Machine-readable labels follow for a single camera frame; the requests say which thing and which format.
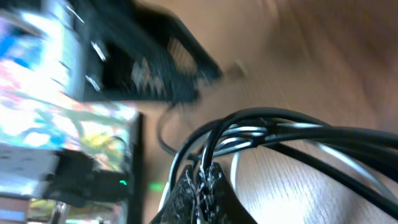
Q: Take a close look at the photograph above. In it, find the black usb cable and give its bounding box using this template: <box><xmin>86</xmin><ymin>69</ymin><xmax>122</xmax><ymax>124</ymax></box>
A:
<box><xmin>157</xmin><ymin>107</ymin><xmax>398</xmax><ymax>218</ymax></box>

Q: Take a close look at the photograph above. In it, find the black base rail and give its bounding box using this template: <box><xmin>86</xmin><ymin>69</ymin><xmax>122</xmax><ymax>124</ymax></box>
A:
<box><xmin>126</xmin><ymin>113</ymin><xmax>144</xmax><ymax>224</ymax></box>

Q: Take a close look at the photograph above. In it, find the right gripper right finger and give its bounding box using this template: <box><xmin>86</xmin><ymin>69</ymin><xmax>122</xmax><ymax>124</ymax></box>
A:
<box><xmin>198</xmin><ymin>162</ymin><xmax>257</xmax><ymax>224</ymax></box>

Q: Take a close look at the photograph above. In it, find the white usb cable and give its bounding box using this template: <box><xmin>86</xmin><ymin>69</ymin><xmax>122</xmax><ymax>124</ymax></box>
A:
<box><xmin>158</xmin><ymin>123</ymin><xmax>398</xmax><ymax>212</ymax></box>

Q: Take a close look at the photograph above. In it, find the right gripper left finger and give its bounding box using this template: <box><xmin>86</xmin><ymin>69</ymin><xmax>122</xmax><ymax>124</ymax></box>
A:
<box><xmin>150</xmin><ymin>164</ymin><xmax>197</xmax><ymax>224</ymax></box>

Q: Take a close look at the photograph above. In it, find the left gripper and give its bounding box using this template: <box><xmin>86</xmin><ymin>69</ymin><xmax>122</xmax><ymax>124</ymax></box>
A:
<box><xmin>71</xmin><ymin>1</ymin><xmax>222</xmax><ymax>103</ymax></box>

